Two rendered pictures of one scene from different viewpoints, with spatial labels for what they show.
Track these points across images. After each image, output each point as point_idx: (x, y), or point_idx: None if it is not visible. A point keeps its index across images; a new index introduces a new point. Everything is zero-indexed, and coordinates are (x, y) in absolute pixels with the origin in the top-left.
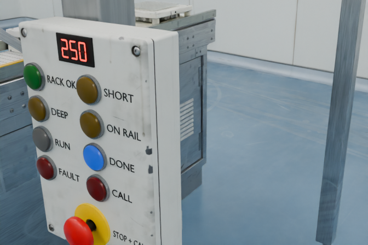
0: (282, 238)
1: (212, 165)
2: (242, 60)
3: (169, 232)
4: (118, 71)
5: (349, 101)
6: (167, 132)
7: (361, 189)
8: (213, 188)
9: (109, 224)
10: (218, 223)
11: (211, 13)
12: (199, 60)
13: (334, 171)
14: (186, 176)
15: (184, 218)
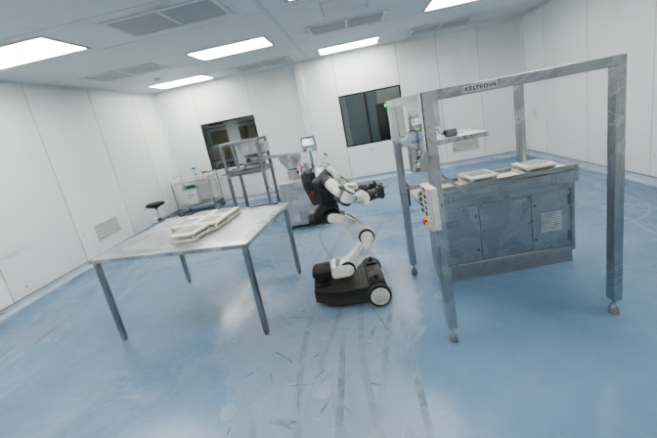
0: (599, 295)
1: (590, 254)
2: None
3: (436, 223)
4: (426, 194)
5: (616, 219)
6: (434, 204)
7: None
8: (578, 264)
9: (428, 220)
10: (563, 279)
11: (573, 165)
12: (567, 190)
13: (611, 257)
14: (554, 251)
15: (546, 271)
